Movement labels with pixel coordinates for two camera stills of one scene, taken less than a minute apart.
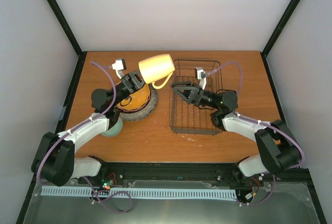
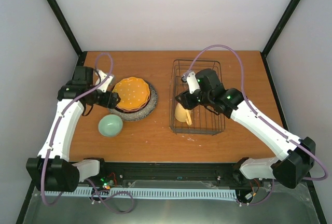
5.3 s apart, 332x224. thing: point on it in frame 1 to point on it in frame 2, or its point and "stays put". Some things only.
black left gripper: (132, 81) to (109, 101)
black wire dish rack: (185, 117) stays put
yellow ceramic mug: (156, 68) to (182, 114)
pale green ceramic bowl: (115, 130) stays put
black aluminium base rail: (182, 173) stays put
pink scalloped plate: (136, 109) stays put
